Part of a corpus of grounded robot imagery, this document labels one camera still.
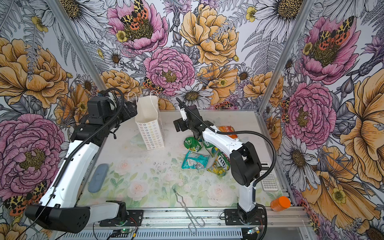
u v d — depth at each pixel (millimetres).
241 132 521
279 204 711
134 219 731
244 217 651
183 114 797
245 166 493
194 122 677
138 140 1076
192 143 955
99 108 491
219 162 832
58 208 374
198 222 732
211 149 941
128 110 639
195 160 885
